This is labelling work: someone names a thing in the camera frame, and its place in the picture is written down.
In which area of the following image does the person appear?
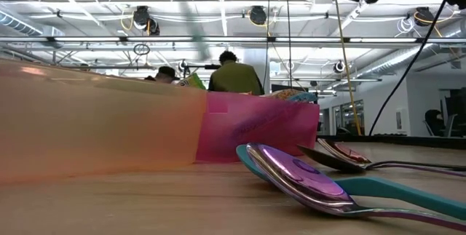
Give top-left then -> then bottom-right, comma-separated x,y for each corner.
143,65 -> 181,85
207,49 -> 266,96

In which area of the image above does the black computer monitor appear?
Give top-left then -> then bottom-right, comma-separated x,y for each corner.
271,84 -> 310,94

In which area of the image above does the beef flavor ramen packet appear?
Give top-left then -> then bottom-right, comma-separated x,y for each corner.
265,88 -> 318,104

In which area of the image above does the orange translucent plastic bin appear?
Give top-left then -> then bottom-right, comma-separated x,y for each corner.
0,58 -> 209,186

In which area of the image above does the pink translucent plastic bin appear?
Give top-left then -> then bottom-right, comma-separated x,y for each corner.
195,91 -> 321,164

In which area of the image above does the large purple iridescent spoon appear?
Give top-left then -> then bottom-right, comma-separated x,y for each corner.
245,142 -> 466,233

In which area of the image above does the dark grey metal spoon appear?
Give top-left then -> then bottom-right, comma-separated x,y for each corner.
296,143 -> 466,178

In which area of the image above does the pink iridescent metal spoon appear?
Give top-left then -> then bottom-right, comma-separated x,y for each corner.
316,138 -> 466,172

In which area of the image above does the black office chair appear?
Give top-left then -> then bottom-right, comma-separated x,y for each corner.
423,108 -> 460,138

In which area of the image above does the teal plastic spoon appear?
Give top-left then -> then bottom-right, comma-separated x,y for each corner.
235,143 -> 466,221

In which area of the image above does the black ceiling cord reel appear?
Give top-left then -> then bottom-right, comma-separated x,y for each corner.
414,6 -> 436,28
332,59 -> 347,74
131,4 -> 161,36
248,4 -> 269,27

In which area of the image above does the thin black hanging cable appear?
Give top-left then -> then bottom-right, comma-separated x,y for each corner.
264,0 -> 273,83

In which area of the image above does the yellow hanging cable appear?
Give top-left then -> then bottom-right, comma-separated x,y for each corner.
333,0 -> 363,137

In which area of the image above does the black aluminium table frame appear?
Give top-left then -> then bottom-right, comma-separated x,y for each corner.
315,134 -> 466,151

